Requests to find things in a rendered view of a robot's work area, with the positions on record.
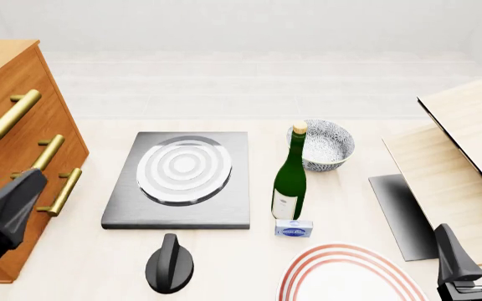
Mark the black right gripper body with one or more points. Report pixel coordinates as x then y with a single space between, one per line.
475 291

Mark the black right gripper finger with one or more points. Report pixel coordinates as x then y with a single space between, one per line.
454 260

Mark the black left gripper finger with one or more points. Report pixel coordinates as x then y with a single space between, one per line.
13 207

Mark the flat black stove plate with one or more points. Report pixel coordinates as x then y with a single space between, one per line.
124 207

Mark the round black stove knob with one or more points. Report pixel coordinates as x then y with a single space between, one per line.
169 266

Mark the wooden cabinet drawer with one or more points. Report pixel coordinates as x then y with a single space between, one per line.
15 78
75 153
44 125

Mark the pale wood box black edge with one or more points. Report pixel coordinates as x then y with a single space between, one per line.
446 175

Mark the white plate with red rings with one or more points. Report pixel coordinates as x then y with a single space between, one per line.
341 282

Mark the small blue printed box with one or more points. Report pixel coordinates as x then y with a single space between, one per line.
293 228

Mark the blue patterned bowl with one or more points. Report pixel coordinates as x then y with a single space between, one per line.
329 147

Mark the green wine bottle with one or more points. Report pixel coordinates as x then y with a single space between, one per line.
290 182

